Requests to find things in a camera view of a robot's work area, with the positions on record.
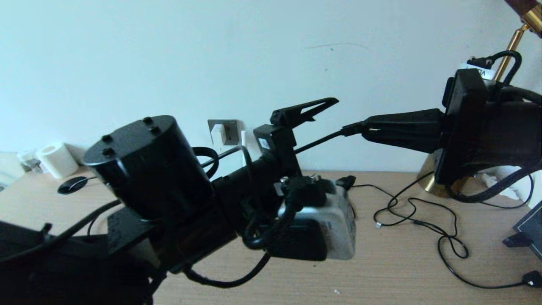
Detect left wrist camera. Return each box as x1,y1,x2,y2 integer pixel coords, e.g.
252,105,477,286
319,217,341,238
267,180,357,261

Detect white power adapter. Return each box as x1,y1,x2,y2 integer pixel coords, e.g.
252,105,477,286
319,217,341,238
211,124,227,147

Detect black right camera cable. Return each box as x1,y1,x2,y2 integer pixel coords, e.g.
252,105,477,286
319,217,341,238
449,50,542,204

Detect black plastic stand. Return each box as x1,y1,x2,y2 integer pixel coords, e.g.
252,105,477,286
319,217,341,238
502,232,532,248

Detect crumpled white tissue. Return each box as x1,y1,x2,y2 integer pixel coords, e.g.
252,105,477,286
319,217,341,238
478,166,528,200

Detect black camera cable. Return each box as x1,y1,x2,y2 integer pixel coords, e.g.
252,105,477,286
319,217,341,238
449,50,542,204
182,146,331,288

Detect thin black USB cable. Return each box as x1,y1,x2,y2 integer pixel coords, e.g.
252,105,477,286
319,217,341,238
351,184,418,229

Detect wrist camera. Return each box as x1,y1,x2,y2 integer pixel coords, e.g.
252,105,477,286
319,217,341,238
267,180,357,261
459,59,497,80

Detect black cables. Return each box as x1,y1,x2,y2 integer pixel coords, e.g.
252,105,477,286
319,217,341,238
387,169,542,289

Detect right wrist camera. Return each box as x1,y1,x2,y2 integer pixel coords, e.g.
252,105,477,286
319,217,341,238
459,59,497,80

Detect black left camera cable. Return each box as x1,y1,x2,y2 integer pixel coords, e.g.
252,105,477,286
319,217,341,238
182,146,331,288

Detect brass desk lamp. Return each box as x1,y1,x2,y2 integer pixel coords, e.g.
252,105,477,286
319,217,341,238
417,0,542,199

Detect white paper roll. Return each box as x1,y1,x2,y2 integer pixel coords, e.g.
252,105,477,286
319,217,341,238
36,143,80,179

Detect small clear jar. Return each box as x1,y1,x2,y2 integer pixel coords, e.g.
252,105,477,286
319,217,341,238
17,149,43,174

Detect grey wall socket plate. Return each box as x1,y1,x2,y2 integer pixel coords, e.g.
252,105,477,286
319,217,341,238
207,120,238,146

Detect white router with antennas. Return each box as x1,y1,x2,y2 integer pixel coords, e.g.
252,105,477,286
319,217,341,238
240,130,254,168

